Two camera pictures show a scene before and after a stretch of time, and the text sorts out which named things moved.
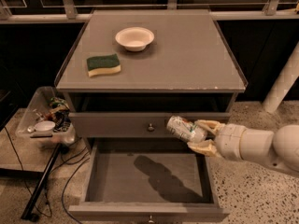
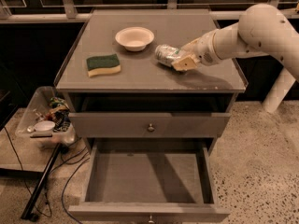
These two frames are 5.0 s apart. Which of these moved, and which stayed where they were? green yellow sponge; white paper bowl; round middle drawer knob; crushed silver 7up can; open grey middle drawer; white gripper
Moved: crushed silver 7up can; white gripper
Stayed: green yellow sponge; white paper bowl; open grey middle drawer; round middle drawer knob
